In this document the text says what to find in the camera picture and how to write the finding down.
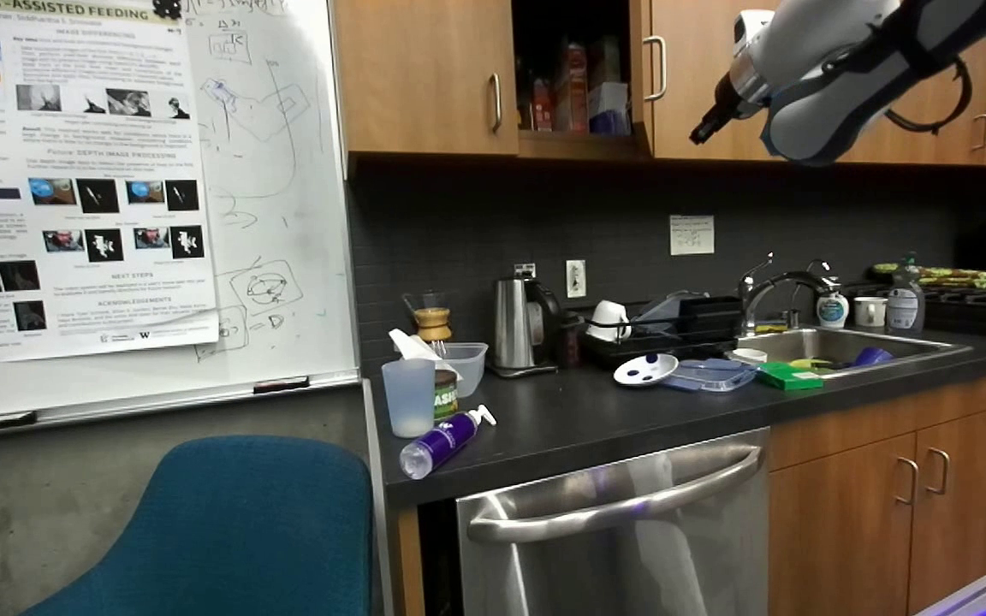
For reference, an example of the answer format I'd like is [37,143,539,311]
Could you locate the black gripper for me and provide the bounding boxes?
[687,44,775,149]

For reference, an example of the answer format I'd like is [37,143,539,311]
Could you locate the wooden cabinet shelf board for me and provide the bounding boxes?
[514,130,636,164]

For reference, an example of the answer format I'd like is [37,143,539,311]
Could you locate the purple white box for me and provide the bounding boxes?
[584,78,635,141]

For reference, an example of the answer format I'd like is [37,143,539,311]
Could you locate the yellow box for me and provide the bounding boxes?
[589,30,623,88]

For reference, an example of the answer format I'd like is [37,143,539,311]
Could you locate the tall orange red box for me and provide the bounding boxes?
[550,38,592,138]

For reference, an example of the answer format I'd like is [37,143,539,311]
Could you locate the dark curved faucet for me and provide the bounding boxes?
[740,258,834,335]

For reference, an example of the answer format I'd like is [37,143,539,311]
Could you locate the small red box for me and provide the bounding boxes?
[526,75,555,138]

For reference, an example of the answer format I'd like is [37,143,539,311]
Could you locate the black dish rack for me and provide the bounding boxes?
[577,295,748,372]

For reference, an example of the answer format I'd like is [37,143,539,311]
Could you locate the white power outlet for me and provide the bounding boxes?
[561,258,589,306]

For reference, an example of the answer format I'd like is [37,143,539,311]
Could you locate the round soap dispenser blue label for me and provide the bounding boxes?
[810,284,854,332]

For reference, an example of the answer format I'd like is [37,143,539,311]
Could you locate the white mug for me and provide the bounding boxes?
[854,295,890,335]

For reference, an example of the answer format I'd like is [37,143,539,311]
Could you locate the blue plastic lid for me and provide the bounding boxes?
[662,356,759,401]

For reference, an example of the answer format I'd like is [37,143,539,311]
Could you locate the stainless steel sink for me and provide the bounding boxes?
[729,326,975,384]

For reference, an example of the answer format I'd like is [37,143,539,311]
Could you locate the white round plate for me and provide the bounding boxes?
[608,352,681,393]

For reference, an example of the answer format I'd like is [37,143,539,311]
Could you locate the black mug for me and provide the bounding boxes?
[543,311,589,369]

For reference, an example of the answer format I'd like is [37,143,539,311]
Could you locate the clear dish soap bottle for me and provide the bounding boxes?
[884,255,928,335]

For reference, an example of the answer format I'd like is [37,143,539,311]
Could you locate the green sponge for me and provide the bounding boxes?
[752,361,827,397]

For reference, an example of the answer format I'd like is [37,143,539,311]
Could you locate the yellow green package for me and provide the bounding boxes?
[867,262,986,295]

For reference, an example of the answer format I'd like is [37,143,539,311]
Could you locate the stainless steel kettle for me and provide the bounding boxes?
[488,270,559,384]

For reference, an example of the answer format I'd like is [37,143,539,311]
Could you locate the black countertop appliance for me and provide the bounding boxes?
[920,284,986,343]

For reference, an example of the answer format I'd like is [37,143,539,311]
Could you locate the glass carafe with wooden collar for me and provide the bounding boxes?
[399,292,459,348]

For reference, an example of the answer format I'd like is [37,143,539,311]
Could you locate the clear plastic container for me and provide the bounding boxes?
[433,338,492,404]

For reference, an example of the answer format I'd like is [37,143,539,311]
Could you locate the wooden drawer front panel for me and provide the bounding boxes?
[768,369,986,473]

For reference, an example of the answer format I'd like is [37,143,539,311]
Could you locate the white paper tissue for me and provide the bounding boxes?
[388,329,445,369]

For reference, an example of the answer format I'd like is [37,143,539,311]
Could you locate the green jar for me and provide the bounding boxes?
[433,365,467,428]

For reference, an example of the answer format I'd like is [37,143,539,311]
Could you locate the translucent plastic cup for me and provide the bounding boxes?
[377,356,439,445]

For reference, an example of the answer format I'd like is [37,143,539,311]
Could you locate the purple spray bottle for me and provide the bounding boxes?
[396,404,499,488]

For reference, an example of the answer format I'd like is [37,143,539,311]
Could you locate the stainless steel dishwasher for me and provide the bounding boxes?
[453,426,775,616]

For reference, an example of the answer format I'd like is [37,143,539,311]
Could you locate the white whiteboard with drawings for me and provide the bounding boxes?
[0,0,367,442]

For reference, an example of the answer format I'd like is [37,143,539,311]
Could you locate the blue upholstered chair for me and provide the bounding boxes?
[24,436,379,616]

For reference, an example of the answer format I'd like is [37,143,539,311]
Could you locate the research poster with photos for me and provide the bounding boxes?
[0,0,224,369]

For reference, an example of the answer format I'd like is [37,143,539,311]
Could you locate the white switch plate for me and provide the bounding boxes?
[668,213,719,262]

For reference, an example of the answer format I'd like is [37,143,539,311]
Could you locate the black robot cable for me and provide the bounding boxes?
[878,52,978,141]

